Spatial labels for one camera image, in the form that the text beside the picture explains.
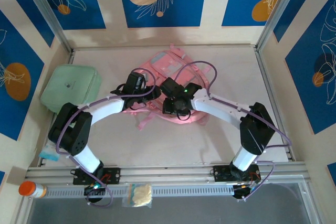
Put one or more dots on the plastic bag with white contents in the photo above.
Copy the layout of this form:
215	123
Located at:
139	195

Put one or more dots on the aluminium frame post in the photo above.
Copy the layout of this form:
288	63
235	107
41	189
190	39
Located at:
44	6
278	6

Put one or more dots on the orange lid bottle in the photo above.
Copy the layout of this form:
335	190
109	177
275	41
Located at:
32	190

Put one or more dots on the aluminium side rail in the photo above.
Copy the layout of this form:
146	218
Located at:
261	64
71	57

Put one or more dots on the small black control board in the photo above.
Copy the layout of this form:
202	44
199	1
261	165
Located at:
244	190
94	190

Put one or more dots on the light blue cloth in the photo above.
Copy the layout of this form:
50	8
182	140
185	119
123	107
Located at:
48	154

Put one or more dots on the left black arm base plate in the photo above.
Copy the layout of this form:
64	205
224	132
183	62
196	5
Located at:
115	175

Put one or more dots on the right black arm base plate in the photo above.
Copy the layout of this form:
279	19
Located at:
221	174

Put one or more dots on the aluminium front rail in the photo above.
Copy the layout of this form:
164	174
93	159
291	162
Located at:
168	172

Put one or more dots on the pink school backpack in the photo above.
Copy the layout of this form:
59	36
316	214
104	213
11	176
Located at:
168	64

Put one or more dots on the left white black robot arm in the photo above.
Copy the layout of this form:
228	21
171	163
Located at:
105	110

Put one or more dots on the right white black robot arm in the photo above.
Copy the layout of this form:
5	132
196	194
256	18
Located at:
218	106

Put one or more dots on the mint green zip case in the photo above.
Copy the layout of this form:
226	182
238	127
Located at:
68	87

